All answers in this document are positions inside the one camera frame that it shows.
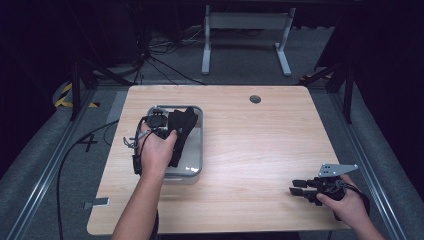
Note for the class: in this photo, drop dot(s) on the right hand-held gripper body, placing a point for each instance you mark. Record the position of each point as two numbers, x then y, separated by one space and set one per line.
328 188

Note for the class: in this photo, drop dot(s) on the yellow black hazard tape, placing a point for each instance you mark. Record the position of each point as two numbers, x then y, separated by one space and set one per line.
64 96

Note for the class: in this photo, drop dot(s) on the grey plastic bin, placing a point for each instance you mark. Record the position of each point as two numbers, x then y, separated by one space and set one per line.
195 156

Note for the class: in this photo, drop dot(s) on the person's right hand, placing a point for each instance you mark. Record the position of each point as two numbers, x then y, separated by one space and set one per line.
350 206

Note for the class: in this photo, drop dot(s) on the white metal desk frame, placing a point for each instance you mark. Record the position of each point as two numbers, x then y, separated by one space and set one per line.
246 21

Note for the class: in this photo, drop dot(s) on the black glove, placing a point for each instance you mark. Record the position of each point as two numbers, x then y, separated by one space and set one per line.
181 126

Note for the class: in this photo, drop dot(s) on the black metal stand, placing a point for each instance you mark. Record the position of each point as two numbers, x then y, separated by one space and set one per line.
76 90
348 90

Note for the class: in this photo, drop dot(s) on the person's left hand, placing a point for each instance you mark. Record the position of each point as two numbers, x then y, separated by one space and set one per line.
155 156

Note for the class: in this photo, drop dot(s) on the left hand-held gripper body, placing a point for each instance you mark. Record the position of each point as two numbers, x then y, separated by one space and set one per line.
157 120

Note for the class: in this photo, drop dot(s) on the grey tape strip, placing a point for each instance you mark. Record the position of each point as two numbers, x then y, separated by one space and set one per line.
98 202

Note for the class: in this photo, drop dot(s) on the grey table grommet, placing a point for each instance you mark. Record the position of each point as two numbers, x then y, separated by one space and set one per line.
255 99

